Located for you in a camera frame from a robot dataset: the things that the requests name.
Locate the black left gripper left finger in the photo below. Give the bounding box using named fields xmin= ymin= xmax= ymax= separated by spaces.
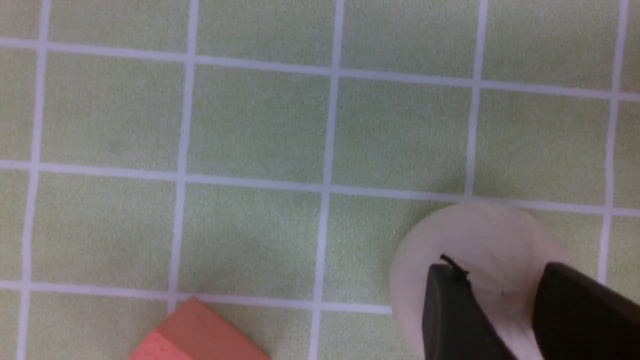
xmin=422 ymin=254 xmax=515 ymax=360

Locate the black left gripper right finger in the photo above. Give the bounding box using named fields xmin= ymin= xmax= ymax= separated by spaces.
xmin=532 ymin=262 xmax=640 ymax=360

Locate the white bun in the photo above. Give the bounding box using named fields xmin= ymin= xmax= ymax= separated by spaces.
xmin=389 ymin=202 xmax=570 ymax=360

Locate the green checkered tablecloth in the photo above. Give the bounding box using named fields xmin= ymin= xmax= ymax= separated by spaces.
xmin=1 ymin=0 xmax=639 ymax=360

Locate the red foam cube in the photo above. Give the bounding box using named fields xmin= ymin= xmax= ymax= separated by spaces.
xmin=129 ymin=297 xmax=271 ymax=360

